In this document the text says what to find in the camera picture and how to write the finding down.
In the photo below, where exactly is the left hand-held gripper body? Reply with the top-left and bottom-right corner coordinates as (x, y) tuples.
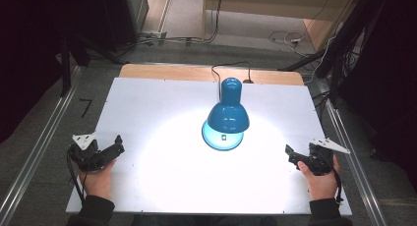
(67, 132), (110, 173)

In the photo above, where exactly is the black metal stand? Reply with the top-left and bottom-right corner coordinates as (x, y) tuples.
(277, 0), (387, 106)

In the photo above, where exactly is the white floor cable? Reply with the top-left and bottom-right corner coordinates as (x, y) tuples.
(268, 29), (338, 85)

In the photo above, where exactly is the blue desk lamp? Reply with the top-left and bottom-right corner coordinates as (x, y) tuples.
(201, 77), (251, 152)

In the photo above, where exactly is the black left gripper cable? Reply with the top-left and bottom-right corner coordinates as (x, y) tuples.
(66, 149), (88, 204)

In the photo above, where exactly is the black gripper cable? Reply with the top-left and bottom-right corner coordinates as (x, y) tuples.
(329, 153), (345, 204)
(66, 149), (88, 204)

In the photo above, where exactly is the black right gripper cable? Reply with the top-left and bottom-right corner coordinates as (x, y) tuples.
(329, 153), (345, 204)

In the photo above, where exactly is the aluminium rail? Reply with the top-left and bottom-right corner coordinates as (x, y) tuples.
(317, 80), (389, 226)
(0, 66), (83, 226)

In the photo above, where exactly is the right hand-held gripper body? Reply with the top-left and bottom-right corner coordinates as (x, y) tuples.
(307, 138), (351, 177)

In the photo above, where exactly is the light wooden furniture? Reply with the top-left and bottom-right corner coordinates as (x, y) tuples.
(202, 0), (363, 53)

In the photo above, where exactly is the black lamp cable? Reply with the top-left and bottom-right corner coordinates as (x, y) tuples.
(210, 61), (254, 101)

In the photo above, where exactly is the person's left hand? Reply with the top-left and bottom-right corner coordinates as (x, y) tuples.
(77, 159), (118, 201)

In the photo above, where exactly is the person's right hand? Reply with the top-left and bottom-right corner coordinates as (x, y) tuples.
(297, 154), (342, 201)

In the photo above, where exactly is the grey power strip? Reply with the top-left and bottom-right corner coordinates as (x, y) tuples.
(140, 30), (169, 41)

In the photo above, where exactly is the black cabinet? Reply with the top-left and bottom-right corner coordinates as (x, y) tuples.
(99, 0), (150, 53)

